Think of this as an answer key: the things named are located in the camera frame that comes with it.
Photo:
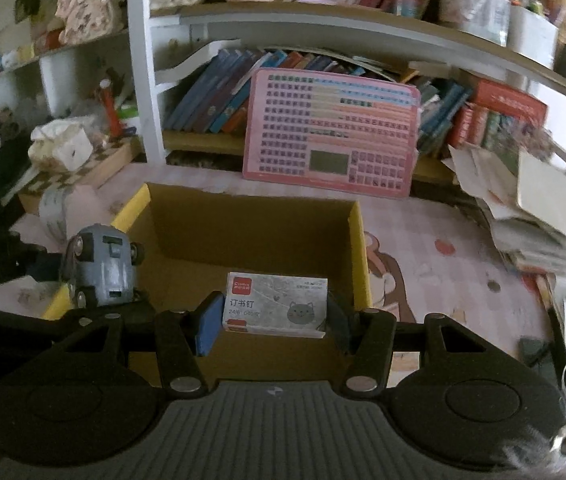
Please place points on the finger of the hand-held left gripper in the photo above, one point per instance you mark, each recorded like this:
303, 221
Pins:
38, 265
13, 316

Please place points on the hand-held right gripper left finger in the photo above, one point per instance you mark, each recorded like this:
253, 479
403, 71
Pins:
208, 330

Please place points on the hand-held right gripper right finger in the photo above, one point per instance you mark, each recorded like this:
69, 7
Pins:
339, 327

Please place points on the silver tape roll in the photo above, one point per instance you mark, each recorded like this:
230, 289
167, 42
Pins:
53, 212

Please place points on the grey toy car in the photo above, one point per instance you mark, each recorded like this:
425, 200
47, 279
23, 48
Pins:
103, 265

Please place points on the white staple box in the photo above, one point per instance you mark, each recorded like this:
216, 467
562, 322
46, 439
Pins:
273, 310

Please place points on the yellow cardboard box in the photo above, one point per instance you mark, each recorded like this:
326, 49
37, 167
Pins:
243, 230

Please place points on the clear plastic container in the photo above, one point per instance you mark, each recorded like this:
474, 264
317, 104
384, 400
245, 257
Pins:
478, 15

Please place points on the checkered wooden board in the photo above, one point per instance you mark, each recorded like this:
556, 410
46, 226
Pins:
103, 165

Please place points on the red orange toy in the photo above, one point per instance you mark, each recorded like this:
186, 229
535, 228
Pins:
111, 107

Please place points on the pink learning board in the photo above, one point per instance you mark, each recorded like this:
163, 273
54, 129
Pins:
333, 130

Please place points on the dark green small object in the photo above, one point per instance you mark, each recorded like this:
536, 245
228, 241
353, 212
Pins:
536, 351

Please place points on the pile of papers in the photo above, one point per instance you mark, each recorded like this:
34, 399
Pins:
528, 210

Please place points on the white bookshelf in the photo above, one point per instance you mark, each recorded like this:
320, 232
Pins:
139, 60

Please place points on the row of leaning books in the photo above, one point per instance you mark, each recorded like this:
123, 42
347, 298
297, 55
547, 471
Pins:
213, 95

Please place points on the floral dressed doll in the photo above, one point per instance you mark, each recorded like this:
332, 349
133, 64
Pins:
85, 7

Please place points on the red cardboard box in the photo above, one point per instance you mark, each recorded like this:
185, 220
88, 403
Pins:
508, 105

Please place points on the white storage bin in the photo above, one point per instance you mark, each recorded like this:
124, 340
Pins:
533, 37

